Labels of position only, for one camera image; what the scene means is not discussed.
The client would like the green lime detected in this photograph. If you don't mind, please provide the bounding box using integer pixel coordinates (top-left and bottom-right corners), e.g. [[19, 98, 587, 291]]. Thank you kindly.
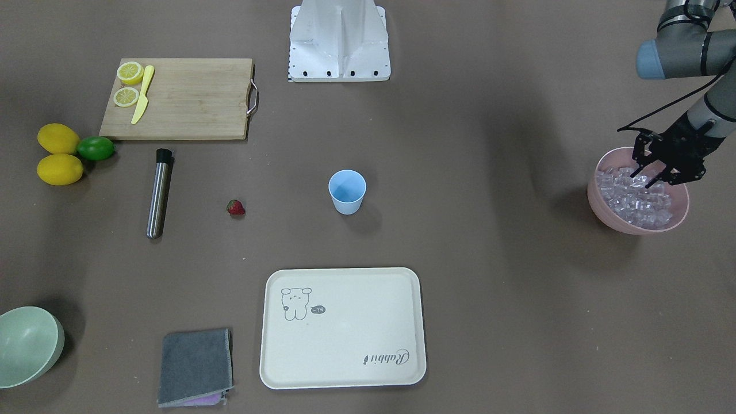
[[76, 136, 116, 162]]

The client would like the upper lemon half slice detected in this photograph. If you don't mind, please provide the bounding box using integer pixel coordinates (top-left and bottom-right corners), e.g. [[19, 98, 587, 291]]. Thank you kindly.
[[116, 61, 144, 86]]

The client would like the cream rabbit tray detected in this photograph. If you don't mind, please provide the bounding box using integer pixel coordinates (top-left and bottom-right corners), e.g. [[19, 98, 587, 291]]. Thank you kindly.
[[259, 267, 427, 390]]

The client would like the whole yellow lemon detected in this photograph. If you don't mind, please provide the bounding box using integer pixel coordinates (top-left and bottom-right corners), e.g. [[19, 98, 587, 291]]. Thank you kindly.
[[37, 123, 81, 155], [37, 153, 84, 186]]

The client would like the wooden cutting board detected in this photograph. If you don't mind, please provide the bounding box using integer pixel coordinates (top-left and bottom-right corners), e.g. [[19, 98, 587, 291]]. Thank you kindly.
[[99, 57, 258, 141]]

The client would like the steel muddler black tip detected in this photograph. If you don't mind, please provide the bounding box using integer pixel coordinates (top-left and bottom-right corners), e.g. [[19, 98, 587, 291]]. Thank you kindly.
[[145, 148, 174, 239]]

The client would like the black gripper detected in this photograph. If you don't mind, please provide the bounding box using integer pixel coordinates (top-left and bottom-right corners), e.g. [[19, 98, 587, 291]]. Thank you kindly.
[[630, 113, 725, 189]]

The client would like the light blue cup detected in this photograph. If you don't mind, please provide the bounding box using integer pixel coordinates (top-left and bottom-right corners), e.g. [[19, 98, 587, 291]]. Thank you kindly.
[[328, 170, 366, 215]]

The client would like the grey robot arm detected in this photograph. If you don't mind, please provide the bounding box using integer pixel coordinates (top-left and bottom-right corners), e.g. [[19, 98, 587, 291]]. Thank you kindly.
[[632, 1, 735, 186]]

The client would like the grey folded cloth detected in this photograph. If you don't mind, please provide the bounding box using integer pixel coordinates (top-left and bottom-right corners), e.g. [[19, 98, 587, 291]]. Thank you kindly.
[[157, 328, 233, 409]]

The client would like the green bowl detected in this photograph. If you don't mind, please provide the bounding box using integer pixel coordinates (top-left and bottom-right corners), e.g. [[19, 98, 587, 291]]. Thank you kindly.
[[1, 306, 66, 389]]

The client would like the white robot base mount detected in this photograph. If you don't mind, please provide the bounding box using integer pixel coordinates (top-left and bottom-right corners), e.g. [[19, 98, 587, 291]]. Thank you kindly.
[[287, 1, 392, 82]]

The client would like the upper whole yellow lemon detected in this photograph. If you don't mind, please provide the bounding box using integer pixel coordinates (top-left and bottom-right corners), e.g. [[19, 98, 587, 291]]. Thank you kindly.
[[37, 123, 81, 155]]

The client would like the pink bowl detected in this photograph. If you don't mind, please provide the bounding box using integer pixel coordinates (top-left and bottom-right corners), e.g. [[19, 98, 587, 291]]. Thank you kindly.
[[587, 147, 691, 235]]

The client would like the pile of clear ice cubes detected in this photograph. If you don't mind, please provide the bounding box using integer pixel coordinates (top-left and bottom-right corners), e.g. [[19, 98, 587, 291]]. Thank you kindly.
[[595, 167, 673, 230]]

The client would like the lower lemon half slice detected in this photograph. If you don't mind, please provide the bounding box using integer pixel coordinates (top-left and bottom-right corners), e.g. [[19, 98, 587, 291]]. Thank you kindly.
[[112, 87, 140, 108]]

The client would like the red strawberry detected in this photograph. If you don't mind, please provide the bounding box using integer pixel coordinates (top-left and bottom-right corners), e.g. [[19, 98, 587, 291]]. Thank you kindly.
[[226, 199, 246, 216]]

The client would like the yellow plastic knife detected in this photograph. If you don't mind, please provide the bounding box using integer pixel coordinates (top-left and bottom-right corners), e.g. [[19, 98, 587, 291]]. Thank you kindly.
[[131, 65, 155, 125]]

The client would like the lower whole yellow lemon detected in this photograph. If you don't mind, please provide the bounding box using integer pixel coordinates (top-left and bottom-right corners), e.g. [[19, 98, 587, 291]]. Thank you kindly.
[[37, 153, 84, 186]]

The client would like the lemon half slice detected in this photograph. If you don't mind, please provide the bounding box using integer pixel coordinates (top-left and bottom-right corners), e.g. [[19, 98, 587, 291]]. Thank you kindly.
[[116, 61, 144, 86], [112, 87, 140, 108]]

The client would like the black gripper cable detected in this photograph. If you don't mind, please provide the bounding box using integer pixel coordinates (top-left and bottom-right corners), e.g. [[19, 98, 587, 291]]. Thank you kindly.
[[617, 57, 736, 136]]

